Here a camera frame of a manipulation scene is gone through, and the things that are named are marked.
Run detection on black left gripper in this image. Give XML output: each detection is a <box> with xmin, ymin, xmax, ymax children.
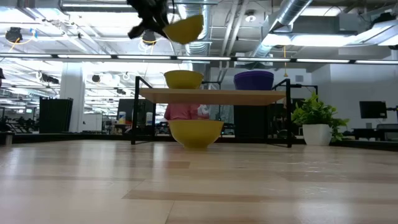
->
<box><xmin>126</xmin><ymin>0</ymin><xmax>171</xmax><ymax>40</ymax></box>

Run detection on yellow pear-patterned ceramic bowl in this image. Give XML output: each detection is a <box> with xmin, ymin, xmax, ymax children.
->
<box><xmin>162</xmin><ymin>14</ymin><xmax>205</xmax><ymax>45</ymax></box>
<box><xmin>164</xmin><ymin>69</ymin><xmax>205</xmax><ymax>90</ymax></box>
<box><xmin>167</xmin><ymin>119</ymin><xmax>225</xmax><ymax>151</ymax></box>

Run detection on blue plastic bowl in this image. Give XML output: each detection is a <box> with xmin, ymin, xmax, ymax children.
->
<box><xmin>234</xmin><ymin>70</ymin><xmax>274</xmax><ymax>75</ymax></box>
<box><xmin>233</xmin><ymin>73</ymin><xmax>275</xmax><ymax>91</ymax></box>

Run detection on black dome ceiling lamp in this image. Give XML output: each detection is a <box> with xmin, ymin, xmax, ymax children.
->
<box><xmin>5</xmin><ymin>27</ymin><xmax>23</xmax><ymax>43</ymax></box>
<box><xmin>142</xmin><ymin>29</ymin><xmax>157</xmax><ymax>47</ymax></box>

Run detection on overhead beam with light strips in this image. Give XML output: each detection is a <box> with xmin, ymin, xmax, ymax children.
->
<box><xmin>0</xmin><ymin>53</ymin><xmax>398</xmax><ymax>65</ymax></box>

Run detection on large black screen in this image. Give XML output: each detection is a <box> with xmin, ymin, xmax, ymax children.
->
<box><xmin>117</xmin><ymin>98</ymin><xmax>156</xmax><ymax>125</ymax></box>

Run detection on person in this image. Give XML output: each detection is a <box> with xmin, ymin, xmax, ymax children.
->
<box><xmin>163</xmin><ymin>103</ymin><xmax>211</xmax><ymax>121</ymax></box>

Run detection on wooden shelf with black legs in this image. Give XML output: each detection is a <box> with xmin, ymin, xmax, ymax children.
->
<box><xmin>130</xmin><ymin>75</ymin><xmax>294</xmax><ymax>149</ymax></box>

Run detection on white building column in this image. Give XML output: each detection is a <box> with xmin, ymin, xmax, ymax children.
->
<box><xmin>60</xmin><ymin>62</ymin><xmax>85</xmax><ymax>134</ymax></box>

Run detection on black cabinet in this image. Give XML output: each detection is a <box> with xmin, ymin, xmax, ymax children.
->
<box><xmin>39</xmin><ymin>97</ymin><xmax>74</xmax><ymax>134</ymax></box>

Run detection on dark partition panel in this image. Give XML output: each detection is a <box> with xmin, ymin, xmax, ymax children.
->
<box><xmin>233</xmin><ymin>104</ymin><xmax>274</xmax><ymax>138</ymax></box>

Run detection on grey waste bin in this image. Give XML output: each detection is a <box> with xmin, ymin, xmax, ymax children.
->
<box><xmin>3</xmin><ymin>131</ymin><xmax>15</xmax><ymax>146</ymax></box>

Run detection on green plant in white pot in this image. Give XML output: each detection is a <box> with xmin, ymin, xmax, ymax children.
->
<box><xmin>290</xmin><ymin>91</ymin><xmax>351</xmax><ymax>147</ymax></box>

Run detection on black computer monitor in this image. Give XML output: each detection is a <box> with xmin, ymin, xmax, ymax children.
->
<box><xmin>359</xmin><ymin>100</ymin><xmax>388</xmax><ymax>119</ymax></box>

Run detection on black office desk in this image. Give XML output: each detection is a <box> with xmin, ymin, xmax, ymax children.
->
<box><xmin>353</xmin><ymin>123</ymin><xmax>398</xmax><ymax>141</ymax></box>

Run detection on narrow silver spiral duct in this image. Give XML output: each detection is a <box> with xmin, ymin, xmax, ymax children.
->
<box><xmin>183</xmin><ymin>0</ymin><xmax>212</xmax><ymax>57</ymax></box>

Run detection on yellow hanging cord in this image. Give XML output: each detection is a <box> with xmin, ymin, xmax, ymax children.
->
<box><xmin>282</xmin><ymin>45</ymin><xmax>289</xmax><ymax>78</ymax></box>

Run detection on large silver spiral duct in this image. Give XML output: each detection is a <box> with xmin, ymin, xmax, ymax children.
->
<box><xmin>248</xmin><ymin>0</ymin><xmax>313</xmax><ymax>58</ymax></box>

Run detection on grey rectangular air duct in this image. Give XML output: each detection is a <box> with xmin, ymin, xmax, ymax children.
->
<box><xmin>300</xmin><ymin>14</ymin><xmax>363</xmax><ymax>35</ymax></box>

